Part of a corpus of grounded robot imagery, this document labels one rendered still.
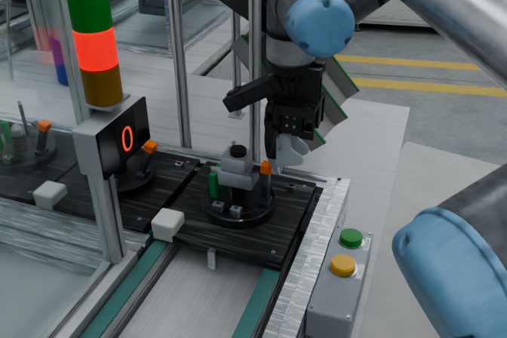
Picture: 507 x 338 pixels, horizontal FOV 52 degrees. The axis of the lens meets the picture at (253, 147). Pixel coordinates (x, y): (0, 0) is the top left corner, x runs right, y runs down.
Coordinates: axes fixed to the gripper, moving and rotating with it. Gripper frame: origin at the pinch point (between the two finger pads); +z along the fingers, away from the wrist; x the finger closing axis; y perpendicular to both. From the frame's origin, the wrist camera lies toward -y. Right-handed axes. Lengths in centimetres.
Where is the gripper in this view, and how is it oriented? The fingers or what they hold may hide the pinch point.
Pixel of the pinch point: (275, 166)
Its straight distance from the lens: 90.6
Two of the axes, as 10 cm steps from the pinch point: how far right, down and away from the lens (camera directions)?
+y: 9.4, 1.8, -2.9
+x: 3.4, -4.9, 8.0
